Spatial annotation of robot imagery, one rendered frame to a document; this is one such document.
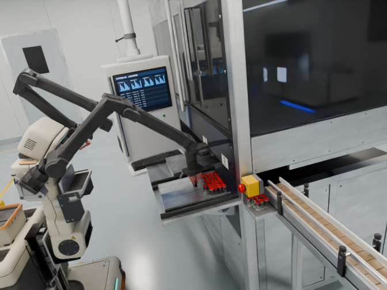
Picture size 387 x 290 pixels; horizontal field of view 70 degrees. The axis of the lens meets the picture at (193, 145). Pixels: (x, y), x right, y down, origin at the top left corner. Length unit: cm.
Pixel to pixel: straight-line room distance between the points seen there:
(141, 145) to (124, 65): 62
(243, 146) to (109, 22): 566
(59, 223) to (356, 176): 160
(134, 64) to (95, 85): 464
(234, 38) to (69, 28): 572
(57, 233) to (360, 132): 163
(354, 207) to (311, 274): 49
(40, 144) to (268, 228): 119
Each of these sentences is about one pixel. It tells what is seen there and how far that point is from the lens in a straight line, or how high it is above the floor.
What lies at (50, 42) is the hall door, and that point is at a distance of 672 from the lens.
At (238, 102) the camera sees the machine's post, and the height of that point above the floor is 138.
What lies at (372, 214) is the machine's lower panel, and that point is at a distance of 201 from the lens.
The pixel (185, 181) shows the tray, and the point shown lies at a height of 89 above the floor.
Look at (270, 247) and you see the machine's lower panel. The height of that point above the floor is 54.
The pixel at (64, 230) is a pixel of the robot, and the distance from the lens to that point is 161.
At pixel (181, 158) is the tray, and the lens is 191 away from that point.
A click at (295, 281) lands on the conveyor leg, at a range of 155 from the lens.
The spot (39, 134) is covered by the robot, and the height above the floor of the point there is 135.
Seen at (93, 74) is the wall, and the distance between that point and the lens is 667.
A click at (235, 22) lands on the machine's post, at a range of 116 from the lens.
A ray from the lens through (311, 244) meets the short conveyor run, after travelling 118.
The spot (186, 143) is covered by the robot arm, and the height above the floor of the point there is 118.
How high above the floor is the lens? 167
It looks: 22 degrees down
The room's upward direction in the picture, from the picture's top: 8 degrees counter-clockwise
